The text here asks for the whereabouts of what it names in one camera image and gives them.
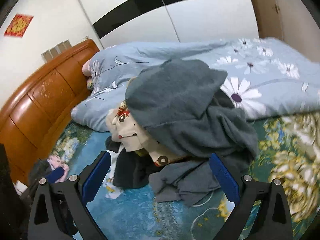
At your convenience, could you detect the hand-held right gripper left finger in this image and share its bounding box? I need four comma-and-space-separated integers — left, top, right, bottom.
27, 150, 112, 240

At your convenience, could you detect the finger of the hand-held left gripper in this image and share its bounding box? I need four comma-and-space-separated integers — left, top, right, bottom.
46, 167, 65, 183

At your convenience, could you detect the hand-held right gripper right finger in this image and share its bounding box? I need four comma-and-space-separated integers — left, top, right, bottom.
209, 152, 293, 240

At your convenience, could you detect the grey sweatshirt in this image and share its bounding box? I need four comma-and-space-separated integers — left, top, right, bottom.
125, 59, 260, 207

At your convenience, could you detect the pink cloth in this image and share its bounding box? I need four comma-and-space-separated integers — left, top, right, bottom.
47, 155, 69, 180

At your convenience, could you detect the black garment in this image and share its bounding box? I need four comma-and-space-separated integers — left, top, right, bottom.
105, 136, 163, 189

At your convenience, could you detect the cream cartoon print garment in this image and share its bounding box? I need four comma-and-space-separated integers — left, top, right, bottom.
106, 100, 190, 168

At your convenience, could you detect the green floral blanket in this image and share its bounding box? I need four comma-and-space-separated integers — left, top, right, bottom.
30, 110, 320, 240

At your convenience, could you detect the wooden headboard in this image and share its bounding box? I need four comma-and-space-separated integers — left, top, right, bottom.
0, 39, 103, 188

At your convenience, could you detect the pink pillow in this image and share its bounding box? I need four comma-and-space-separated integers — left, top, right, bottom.
82, 60, 93, 77

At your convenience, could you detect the light blue floral duvet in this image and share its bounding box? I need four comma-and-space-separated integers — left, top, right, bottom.
71, 37, 320, 132

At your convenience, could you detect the white black-banded wardrobe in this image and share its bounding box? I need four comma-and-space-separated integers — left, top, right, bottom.
74, 0, 260, 50

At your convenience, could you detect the beige wall switch panel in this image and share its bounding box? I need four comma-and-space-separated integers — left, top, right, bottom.
41, 39, 73, 63

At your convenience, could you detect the red wall poster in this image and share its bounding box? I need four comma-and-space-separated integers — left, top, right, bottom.
4, 14, 34, 38

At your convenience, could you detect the wooden door frame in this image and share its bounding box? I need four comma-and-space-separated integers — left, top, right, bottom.
244, 0, 287, 42

